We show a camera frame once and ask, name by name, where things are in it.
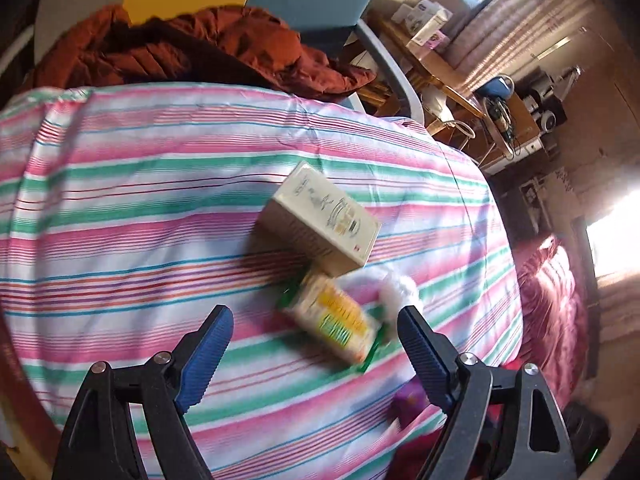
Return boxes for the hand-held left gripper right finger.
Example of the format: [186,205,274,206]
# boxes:
[397,305,578,480]

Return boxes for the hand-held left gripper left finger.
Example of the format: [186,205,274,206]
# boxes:
[52,304,235,480]

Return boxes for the yellow green snack packet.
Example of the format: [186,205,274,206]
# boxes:
[277,270,393,373]

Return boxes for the purple object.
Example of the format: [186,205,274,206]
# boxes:
[390,377,436,426]

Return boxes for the white plastic wad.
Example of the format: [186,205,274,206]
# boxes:
[345,267,421,321]

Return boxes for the red quilt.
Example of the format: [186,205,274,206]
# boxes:
[390,235,591,480]

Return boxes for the striped bed sheet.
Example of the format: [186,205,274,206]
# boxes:
[0,82,523,480]

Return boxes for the cream cardboard box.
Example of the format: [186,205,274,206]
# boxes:
[257,160,382,277]

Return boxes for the blue bag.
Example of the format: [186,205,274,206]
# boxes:
[475,75,516,103]

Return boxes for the black white device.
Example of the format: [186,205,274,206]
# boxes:
[515,67,568,133]

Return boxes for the wooden desk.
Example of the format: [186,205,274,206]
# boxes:
[370,17,543,176]

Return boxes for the rust red padded jacket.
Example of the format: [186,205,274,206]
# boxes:
[22,4,377,106]

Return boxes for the small pink box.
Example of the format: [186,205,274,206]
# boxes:
[407,30,446,55]

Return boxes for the white printed box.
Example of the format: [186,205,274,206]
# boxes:
[400,0,453,46]

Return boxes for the patterned beige curtain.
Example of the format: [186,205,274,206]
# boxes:
[447,0,601,96]

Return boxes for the grey bed rail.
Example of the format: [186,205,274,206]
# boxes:
[356,25,427,128]

